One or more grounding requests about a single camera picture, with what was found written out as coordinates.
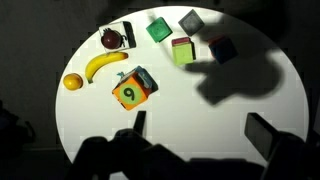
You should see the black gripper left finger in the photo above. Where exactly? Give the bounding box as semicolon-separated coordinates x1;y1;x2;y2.
133;110;147;137

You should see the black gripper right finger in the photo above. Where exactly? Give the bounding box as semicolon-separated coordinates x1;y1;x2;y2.
244;112;284;161

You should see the orange block with six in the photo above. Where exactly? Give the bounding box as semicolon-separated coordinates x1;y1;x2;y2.
111;73;152;112

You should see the black white triangle pattern block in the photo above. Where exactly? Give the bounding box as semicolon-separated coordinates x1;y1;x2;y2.
116;65;160;93

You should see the lime green block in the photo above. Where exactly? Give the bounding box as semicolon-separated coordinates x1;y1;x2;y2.
171;39;196;66

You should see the white black picture block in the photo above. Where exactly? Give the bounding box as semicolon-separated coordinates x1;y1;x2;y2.
98;20;137;53

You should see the blue block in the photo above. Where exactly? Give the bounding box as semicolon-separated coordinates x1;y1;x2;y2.
208;35;239;65

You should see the orange red block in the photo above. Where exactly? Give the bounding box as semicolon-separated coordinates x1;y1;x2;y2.
207;34;228;46

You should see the gray block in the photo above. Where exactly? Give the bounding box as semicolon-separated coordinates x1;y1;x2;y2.
177;8;206;37

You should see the yellow banana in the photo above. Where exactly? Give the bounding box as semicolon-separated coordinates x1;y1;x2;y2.
84;51;129;84

